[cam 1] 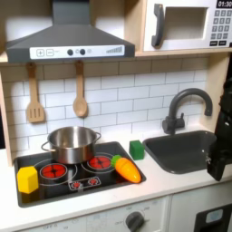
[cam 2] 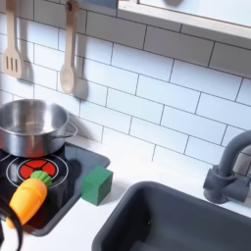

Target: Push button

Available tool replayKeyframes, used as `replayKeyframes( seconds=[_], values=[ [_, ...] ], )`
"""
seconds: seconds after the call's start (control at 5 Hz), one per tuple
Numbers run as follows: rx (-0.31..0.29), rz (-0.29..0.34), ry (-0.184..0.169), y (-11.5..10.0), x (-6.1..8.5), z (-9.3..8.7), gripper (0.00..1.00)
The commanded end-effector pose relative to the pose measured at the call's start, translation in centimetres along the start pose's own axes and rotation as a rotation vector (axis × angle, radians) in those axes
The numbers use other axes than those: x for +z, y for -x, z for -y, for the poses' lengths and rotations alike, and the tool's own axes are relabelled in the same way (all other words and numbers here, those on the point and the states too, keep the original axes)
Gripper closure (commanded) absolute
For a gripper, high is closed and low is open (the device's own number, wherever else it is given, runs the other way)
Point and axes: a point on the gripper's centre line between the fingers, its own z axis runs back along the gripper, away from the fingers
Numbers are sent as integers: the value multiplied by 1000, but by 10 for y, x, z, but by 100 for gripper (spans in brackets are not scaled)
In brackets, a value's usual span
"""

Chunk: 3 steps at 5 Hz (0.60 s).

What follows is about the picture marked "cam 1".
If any dark grey sink basin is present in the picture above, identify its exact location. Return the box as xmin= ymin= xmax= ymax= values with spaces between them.
xmin=142 ymin=130 xmax=232 ymax=175

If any black toy stove top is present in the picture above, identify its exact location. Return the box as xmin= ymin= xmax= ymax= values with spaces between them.
xmin=13 ymin=140 xmax=147 ymax=208

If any green cube block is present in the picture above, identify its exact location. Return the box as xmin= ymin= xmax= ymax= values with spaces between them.
xmin=129 ymin=140 xmax=146 ymax=161

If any yellow block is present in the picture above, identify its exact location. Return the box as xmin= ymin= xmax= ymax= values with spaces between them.
xmin=16 ymin=165 xmax=40 ymax=195

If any steel pot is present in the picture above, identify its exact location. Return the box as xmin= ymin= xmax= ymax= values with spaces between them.
xmin=41 ymin=125 xmax=102 ymax=165

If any wooden slotted spatula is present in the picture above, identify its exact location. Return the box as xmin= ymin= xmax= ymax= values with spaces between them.
xmin=25 ymin=63 xmax=46 ymax=124

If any grey range hood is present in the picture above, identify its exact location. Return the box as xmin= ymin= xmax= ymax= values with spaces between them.
xmin=5 ymin=0 xmax=136 ymax=63

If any grey oven knob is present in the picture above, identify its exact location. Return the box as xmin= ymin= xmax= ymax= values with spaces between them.
xmin=125 ymin=211 xmax=146 ymax=232

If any white toy microwave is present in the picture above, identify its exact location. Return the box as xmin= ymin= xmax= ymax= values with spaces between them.
xmin=142 ymin=0 xmax=232 ymax=53

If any orange toy carrot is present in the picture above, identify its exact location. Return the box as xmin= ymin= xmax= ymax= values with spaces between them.
xmin=110 ymin=154 xmax=142 ymax=184

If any wooden spoon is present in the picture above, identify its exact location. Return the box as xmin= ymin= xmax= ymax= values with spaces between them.
xmin=72 ymin=60 xmax=89 ymax=119

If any dark grey tap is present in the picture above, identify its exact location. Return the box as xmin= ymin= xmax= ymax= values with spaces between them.
xmin=161 ymin=88 xmax=214 ymax=136

